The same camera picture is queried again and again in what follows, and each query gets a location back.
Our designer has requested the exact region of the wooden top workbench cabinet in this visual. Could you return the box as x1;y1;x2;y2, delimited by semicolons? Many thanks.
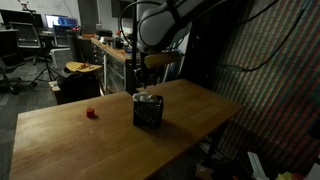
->
90;36;144;95

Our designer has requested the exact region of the black vertical pole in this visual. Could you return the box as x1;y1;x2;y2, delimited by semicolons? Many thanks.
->
128;0;141;96

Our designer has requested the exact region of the white plastic bracket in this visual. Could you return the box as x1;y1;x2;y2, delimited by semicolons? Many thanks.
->
247;151;270;180

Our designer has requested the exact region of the round wooden stool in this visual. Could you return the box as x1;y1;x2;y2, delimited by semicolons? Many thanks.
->
65;61;103;74

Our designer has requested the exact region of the dark wall screen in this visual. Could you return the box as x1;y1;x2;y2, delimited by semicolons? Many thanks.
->
111;0;138;20

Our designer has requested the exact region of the black perforated box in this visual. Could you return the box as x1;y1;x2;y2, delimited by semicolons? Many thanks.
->
132;95;165;127

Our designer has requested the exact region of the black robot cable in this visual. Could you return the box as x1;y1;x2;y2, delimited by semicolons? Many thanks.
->
218;0;309;73

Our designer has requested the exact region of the black office chair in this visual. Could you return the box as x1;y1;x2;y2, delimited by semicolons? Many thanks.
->
0;54;28;96

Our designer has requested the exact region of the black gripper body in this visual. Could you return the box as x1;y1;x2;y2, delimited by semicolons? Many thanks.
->
133;53;158;88

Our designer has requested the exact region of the black bag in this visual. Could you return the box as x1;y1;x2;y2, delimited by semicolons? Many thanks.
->
56;71;102;105

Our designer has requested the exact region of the small red block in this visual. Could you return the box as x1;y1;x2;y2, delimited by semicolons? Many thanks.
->
85;107;96;119

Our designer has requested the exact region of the lit blue computer monitor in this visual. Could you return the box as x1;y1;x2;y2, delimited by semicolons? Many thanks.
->
45;14;79;30

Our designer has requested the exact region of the striped colourful backdrop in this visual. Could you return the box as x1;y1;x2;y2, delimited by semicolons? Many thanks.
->
213;6;320;178

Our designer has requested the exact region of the yellow green object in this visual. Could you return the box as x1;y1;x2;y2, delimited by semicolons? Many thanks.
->
274;171;295;180

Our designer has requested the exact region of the black camera tripod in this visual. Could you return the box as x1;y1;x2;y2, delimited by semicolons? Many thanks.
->
28;36;65;88

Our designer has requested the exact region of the mesh back office chair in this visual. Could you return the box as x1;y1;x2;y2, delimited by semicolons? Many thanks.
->
9;21;43;65

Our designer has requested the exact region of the white grey knitted cloth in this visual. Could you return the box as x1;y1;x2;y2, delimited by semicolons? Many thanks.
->
132;92;162;103

